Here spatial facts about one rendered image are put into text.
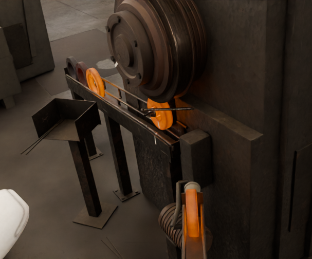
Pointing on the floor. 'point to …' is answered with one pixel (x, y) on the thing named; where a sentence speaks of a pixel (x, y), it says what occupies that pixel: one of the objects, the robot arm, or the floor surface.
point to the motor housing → (172, 246)
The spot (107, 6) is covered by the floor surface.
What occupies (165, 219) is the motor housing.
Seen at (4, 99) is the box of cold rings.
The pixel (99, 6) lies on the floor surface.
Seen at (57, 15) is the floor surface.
